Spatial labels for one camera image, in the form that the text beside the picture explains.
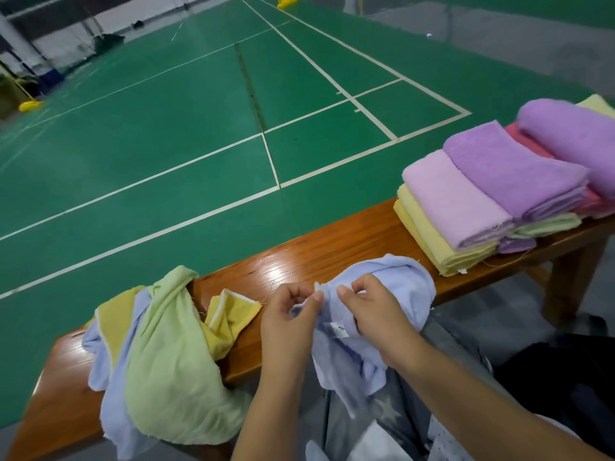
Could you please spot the purple towel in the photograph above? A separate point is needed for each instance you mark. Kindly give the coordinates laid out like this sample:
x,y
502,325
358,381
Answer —
x,y
514,170
517,245
577,137

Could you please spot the white blue towel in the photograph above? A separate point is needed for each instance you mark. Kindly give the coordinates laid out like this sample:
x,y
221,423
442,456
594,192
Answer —
x,y
404,283

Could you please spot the light pink towel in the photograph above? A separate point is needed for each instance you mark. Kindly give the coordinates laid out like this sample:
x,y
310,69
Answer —
x,y
456,198

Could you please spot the hot pink towel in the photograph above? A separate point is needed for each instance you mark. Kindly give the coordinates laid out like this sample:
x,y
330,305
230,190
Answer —
x,y
594,201

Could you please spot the person's left hand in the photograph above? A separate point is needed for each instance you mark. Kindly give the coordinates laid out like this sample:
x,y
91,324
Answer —
x,y
288,333

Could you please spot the person's right hand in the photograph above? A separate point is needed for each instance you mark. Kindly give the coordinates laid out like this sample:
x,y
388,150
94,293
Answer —
x,y
382,319

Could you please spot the yellow white striped cloth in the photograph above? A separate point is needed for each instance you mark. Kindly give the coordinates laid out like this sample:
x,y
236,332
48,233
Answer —
x,y
231,317

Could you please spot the light green striped towel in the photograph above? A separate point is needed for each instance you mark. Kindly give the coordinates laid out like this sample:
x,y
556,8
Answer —
x,y
548,225

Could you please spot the yellow green towel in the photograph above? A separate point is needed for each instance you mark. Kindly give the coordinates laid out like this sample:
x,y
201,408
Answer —
x,y
183,374

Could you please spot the light blue towel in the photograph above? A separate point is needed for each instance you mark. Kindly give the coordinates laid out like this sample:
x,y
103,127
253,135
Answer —
x,y
113,398

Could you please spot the brown wooden bench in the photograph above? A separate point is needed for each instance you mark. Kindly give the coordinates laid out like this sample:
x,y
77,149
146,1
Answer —
x,y
327,249

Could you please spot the person's right forearm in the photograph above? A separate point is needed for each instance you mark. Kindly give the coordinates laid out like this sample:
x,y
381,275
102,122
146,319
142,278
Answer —
x,y
500,413

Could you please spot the person's left forearm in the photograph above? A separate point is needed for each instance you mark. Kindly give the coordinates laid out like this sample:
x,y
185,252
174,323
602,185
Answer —
x,y
274,422

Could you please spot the person's grey trousers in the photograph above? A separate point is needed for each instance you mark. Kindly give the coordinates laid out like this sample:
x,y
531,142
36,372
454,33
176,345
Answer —
x,y
452,365

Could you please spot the pale yellow towel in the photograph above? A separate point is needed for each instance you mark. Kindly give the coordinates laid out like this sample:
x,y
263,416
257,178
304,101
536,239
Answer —
x,y
404,230
598,105
437,243

